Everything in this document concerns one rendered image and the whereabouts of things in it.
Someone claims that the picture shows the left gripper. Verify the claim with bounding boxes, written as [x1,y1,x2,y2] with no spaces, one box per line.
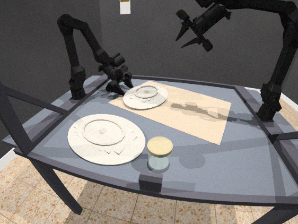
[106,68,134,96]

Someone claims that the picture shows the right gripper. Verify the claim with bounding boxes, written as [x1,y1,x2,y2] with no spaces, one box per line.
[176,10,215,52]

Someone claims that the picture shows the white round platter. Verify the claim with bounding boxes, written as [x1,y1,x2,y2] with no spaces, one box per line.
[68,114,145,166]
[123,84,168,110]

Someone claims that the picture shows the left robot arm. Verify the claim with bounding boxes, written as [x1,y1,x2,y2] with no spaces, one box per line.
[57,14,128,100]

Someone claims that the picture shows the glass jar with cream lid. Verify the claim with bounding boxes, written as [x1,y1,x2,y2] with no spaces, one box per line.
[147,136,173,171]

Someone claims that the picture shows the beige flat mat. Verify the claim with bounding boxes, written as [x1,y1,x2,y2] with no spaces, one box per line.
[108,81,231,145]

